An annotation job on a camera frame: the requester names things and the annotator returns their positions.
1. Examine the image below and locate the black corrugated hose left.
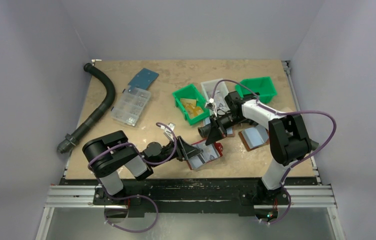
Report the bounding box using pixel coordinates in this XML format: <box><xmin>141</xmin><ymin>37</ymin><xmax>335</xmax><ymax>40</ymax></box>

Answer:
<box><xmin>57</xmin><ymin>62</ymin><xmax>117</xmax><ymax>155</ymax></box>

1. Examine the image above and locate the white plastic bin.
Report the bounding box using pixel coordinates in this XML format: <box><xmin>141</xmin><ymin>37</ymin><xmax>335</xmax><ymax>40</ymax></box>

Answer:
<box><xmin>200</xmin><ymin>78</ymin><xmax>230</xmax><ymax>114</ymax></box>

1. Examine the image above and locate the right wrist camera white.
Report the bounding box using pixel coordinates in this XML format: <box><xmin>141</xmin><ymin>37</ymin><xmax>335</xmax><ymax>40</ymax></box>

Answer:
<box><xmin>205</xmin><ymin>98</ymin><xmax>218</xmax><ymax>116</ymax></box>

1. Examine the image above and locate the green bin with yellow items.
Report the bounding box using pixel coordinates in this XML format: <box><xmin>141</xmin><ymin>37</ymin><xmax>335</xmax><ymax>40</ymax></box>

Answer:
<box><xmin>172</xmin><ymin>84</ymin><xmax>210</xmax><ymax>126</ymax></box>

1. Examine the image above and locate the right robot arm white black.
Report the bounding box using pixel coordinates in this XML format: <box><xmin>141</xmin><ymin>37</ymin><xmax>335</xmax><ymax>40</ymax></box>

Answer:
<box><xmin>198</xmin><ymin>91</ymin><xmax>313</xmax><ymax>204</ymax></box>

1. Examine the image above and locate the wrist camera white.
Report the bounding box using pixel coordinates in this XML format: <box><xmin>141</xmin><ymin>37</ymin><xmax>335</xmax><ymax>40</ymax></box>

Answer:
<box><xmin>205</xmin><ymin>98</ymin><xmax>218</xmax><ymax>116</ymax></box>
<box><xmin>161</xmin><ymin>122</ymin><xmax>176</xmax><ymax>142</ymax></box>

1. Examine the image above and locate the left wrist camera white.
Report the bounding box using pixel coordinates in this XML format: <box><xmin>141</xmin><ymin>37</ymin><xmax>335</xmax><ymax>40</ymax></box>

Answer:
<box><xmin>161</xmin><ymin>122</ymin><xmax>176</xmax><ymax>142</ymax></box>

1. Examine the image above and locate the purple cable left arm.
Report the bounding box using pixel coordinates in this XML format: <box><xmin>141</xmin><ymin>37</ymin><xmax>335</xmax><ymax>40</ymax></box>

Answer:
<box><xmin>87</xmin><ymin>122</ymin><xmax>178</xmax><ymax>234</ymax></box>

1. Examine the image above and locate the brown open card holder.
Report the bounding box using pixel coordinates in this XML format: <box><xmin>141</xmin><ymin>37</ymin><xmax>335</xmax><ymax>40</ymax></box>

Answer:
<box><xmin>238</xmin><ymin>125</ymin><xmax>269</xmax><ymax>152</ymax></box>

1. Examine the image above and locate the red leather card holder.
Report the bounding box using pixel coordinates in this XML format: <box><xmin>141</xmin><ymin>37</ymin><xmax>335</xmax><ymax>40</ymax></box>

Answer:
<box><xmin>187</xmin><ymin>139</ymin><xmax>223</xmax><ymax>170</ymax></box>

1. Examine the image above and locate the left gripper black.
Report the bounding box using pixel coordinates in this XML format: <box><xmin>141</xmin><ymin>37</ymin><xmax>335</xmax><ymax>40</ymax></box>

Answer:
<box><xmin>151</xmin><ymin>135</ymin><xmax>203</xmax><ymax>168</ymax></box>

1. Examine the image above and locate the black corrugated hose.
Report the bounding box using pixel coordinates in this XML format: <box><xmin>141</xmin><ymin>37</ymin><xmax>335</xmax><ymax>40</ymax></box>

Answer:
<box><xmin>57</xmin><ymin>62</ymin><xmax>117</xmax><ymax>155</ymax></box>
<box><xmin>197</xmin><ymin>125</ymin><xmax>213</xmax><ymax>139</ymax></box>

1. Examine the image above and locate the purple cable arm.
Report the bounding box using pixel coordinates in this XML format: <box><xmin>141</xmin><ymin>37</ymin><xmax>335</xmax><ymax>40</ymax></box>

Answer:
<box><xmin>87</xmin><ymin>122</ymin><xmax>178</xmax><ymax>234</ymax></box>
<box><xmin>209</xmin><ymin>78</ymin><xmax>338</xmax><ymax>226</ymax></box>

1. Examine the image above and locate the black corrugated hose right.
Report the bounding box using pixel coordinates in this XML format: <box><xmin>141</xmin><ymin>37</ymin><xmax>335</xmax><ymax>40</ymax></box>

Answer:
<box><xmin>197</xmin><ymin>125</ymin><xmax>213</xmax><ymax>139</ymax></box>

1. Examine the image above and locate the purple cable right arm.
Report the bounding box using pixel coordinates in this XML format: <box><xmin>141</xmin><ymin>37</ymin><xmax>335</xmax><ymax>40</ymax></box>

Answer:
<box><xmin>209</xmin><ymin>78</ymin><xmax>338</xmax><ymax>226</ymax></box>

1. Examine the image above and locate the clear compartment screw box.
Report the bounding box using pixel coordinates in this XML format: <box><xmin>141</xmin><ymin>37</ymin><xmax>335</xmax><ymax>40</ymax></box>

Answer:
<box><xmin>111</xmin><ymin>87</ymin><xmax>152</xmax><ymax>127</ymax></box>

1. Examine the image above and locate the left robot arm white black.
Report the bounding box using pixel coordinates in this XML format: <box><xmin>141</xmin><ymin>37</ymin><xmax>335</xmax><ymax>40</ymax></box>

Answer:
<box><xmin>82</xmin><ymin>130</ymin><xmax>203</xmax><ymax>205</ymax></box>

